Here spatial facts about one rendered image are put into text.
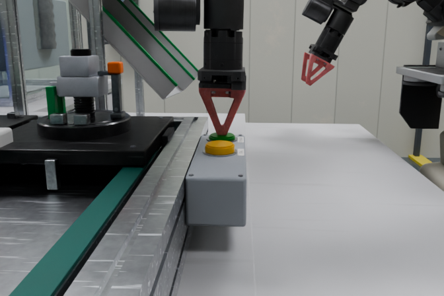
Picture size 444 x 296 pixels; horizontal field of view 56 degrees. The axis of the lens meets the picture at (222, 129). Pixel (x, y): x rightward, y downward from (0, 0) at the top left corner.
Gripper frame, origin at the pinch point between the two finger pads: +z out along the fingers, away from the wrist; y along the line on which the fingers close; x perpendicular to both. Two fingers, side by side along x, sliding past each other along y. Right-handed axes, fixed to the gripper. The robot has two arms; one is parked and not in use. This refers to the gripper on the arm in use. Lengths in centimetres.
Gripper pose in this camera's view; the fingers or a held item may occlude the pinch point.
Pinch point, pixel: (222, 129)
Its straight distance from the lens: 62.9
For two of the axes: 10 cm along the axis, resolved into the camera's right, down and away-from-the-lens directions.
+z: -0.1, 9.8, 2.1
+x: 10.0, 0.2, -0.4
